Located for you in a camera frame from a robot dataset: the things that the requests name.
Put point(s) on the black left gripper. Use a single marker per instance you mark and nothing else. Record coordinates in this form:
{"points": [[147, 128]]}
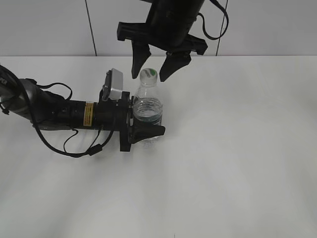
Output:
{"points": [[113, 115]]}

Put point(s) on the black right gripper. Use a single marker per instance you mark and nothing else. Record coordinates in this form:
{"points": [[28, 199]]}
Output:
{"points": [[167, 27]]}

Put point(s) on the white green bottle cap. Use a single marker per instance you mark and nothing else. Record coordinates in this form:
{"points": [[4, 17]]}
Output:
{"points": [[148, 77]]}

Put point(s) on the clear Cestbon water bottle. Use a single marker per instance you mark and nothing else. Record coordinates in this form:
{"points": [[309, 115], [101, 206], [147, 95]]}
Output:
{"points": [[147, 105]]}

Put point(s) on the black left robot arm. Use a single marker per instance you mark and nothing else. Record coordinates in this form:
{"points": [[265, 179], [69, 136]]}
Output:
{"points": [[48, 111]]}

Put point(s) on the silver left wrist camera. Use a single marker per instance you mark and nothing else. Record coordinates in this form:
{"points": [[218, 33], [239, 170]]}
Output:
{"points": [[113, 85]]}

